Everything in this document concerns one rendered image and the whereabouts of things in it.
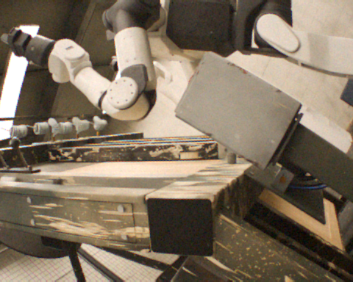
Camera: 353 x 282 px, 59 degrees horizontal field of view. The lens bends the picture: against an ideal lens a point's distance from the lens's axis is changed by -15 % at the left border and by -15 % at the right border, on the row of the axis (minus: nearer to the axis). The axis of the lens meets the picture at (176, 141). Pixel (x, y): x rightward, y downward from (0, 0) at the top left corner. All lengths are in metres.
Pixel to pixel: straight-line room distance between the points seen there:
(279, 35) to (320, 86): 5.16
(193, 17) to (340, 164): 0.66
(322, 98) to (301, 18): 1.43
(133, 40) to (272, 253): 0.61
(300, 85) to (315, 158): 5.63
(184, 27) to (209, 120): 0.54
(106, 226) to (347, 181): 0.44
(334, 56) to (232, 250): 0.66
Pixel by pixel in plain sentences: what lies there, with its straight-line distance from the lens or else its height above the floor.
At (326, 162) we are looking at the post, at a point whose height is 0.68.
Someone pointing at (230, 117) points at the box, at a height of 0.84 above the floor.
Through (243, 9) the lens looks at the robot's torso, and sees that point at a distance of 1.08.
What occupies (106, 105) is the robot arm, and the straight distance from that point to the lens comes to 0.88.
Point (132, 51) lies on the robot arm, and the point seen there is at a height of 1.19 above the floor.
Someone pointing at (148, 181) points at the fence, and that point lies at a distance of 0.88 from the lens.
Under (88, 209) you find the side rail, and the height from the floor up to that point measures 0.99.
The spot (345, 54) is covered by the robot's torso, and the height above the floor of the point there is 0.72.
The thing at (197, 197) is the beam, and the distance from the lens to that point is 0.58.
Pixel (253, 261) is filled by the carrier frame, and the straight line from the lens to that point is 0.59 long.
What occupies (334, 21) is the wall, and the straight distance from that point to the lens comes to 6.21.
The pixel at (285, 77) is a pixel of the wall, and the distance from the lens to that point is 6.21.
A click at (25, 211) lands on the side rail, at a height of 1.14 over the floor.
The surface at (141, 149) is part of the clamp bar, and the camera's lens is 1.66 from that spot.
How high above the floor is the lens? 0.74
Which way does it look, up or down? 16 degrees up
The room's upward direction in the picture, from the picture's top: 58 degrees counter-clockwise
